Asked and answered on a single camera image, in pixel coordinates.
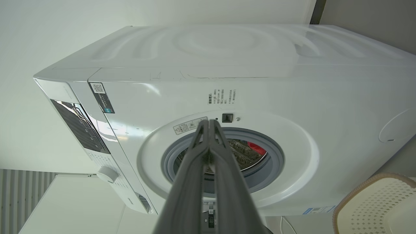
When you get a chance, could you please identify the white front-load washing machine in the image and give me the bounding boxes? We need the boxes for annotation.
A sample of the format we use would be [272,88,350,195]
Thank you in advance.
[33,24,416,216]

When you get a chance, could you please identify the grey warning label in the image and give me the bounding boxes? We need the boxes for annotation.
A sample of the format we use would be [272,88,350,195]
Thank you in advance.
[173,117,208,135]

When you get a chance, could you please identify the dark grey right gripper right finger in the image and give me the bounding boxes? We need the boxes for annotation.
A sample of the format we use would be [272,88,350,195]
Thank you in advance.
[210,120,271,234]

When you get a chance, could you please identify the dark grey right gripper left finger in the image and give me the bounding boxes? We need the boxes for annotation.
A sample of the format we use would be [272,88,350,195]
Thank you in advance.
[153,120,210,234]

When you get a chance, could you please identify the red cloth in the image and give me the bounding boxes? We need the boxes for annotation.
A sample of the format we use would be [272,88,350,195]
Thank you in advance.
[246,141,267,157]

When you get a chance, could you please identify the stainless steel washing machine drum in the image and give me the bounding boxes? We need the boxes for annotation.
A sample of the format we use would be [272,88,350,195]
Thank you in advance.
[177,139,267,176]

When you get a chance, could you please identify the round filter access cover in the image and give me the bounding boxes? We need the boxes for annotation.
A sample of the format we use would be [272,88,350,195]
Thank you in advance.
[379,109,416,143]

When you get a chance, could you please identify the cream perforated laundry basket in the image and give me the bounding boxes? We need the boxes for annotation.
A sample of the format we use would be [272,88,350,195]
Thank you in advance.
[332,173,416,234]

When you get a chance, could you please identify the dark QR code sticker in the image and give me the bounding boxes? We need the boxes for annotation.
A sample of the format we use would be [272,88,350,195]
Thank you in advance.
[89,82,115,114]

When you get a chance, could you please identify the white cabinet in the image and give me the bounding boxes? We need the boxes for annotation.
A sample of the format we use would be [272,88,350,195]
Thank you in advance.
[18,174,156,234]

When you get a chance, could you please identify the black glossy control display panel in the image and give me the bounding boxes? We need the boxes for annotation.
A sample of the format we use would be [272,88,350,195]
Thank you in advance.
[50,99,111,155]

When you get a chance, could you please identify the printed text notice label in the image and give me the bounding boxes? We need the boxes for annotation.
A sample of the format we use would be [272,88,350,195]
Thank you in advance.
[207,89,237,105]

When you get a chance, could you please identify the white round control knob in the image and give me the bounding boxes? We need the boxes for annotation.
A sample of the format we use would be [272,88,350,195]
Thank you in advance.
[97,166,119,183]

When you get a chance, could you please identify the grey ribbed panel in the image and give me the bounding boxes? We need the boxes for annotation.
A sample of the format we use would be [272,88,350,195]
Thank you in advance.
[0,169,59,234]

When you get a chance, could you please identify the blue energy label sticker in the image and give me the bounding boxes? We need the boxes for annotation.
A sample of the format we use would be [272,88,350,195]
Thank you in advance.
[302,205,336,215]

